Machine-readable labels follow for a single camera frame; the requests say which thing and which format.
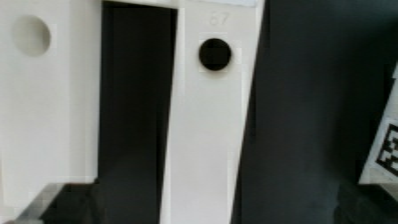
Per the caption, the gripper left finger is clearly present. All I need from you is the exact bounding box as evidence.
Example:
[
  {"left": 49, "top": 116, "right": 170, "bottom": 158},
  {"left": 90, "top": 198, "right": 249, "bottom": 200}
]
[{"left": 11, "top": 183, "right": 102, "bottom": 224}]

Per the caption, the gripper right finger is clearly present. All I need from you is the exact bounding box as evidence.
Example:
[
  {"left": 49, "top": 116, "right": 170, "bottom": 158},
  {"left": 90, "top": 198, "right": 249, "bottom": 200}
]
[{"left": 335, "top": 183, "right": 398, "bottom": 224}]

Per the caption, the white chair back part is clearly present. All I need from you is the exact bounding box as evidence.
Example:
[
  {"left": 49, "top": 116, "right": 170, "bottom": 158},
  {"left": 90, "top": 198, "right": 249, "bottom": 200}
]
[{"left": 0, "top": 0, "right": 267, "bottom": 224}]

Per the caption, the white chair seat part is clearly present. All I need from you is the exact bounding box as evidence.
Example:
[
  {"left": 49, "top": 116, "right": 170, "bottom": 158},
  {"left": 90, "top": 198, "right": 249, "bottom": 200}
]
[{"left": 360, "top": 63, "right": 398, "bottom": 184}]

